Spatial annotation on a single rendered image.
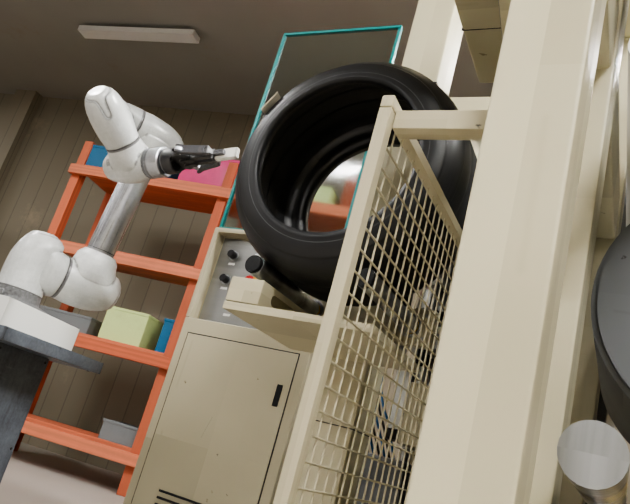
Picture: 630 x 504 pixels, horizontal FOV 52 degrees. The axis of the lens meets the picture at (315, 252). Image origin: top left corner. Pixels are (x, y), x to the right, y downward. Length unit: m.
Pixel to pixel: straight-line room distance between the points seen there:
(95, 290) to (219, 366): 0.51
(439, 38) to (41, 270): 1.50
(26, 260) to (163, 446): 0.78
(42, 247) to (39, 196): 5.30
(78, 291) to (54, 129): 5.73
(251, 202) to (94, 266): 1.00
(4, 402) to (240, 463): 0.77
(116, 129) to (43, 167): 5.95
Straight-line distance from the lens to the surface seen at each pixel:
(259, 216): 1.50
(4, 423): 2.36
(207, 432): 2.30
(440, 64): 2.06
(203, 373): 2.36
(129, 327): 4.89
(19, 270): 2.36
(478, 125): 0.85
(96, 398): 6.40
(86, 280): 2.40
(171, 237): 6.52
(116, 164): 1.96
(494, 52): 1.85
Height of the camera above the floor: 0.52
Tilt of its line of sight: 18 degrees up
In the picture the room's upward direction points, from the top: 16 degrees clockwise
